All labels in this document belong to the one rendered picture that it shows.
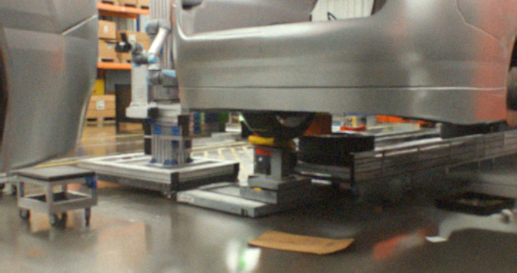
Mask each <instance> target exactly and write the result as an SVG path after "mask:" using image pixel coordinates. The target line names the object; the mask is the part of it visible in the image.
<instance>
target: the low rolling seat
mask: <svg viewBox="0 0 517 273"><path fill-rule="evenodd" d="M95 173H96V172H95V171H93V170H88V169H82V168H73V167H68V166H58V167H51V168H37V169H29V170H22V171H21V172H19V175H18V176H17V188H18V206H19V207H23V208H22V210H21V211H20V212H19V216H20V218H21V219H22V220H28V219H30V217H31V212H30V211H31V210H34V211H39V212H43V213H46V214H48V215H49V223H50V225H51V226H52V227H53V228H57V227H58V226H60V225H61V219H60V217H59V216H58V215H57V214H56V213H60V212H62V213H66V212H67V211H72V210H78V209H83V208H84V209H85V220H86V221H89V220H90V217H91V207H95V206H96V205H98V186H97V176H96V174H95ZM88 181H90V182H91V183H90V184H89V185H88V188H91V189H92V195H86V194H82V193H78V192H74V191H67V185H70V184H75V183H82V182H88ZM24 182H28V183H32V184H36V185H43V186H46V194H40V195H29V196H25V190H24ZM59 185H61V186H62V190H61V191H54V187H53V186H59ZM89 210H90V211H89Z"/></svg>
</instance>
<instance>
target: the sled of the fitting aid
mask: <svg viewBox="0 0 517 273"><path fill-rule="evenodd" d="M314 195H320V185H319V184H314V183H309V184H305V185H298V186H293V187H289V188H282V189H273V188H263V187H259V186H254V185H246V186H242V187H239V197H243V198H250V199H255V200H259V201H264V202H268V203H272V204H280V203H283V202H287V201H294V200H297V199H301V198H307V197H311V196H314Z"/></svg>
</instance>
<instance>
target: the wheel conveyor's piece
mask: <svg viewBox="0 0 517 273"><path fill-rule="evenodd" d="M439 129H440V128H430V129H423V130H416V131H413V132H412V135H413V134H419V133H427V132H431V133H428V134H420V135H414V141H426V142H430V141H439V140H442V139H440V138H439ZM514 134H517V130H515V131H510V132H499V133H494V134H487V135H484V138H485V139H481V140H484V142H483V143H484V155H483V156H484V160H486V159H489V164H491V167H490V169H492V168H495V167H492V164H494V160H495V159H494V158H496V157H500V156H504V155H508V154H511V153H514V152H517V135H514ZM499 136H501V137H499ZM494 137H495V138H494Z"/></svg>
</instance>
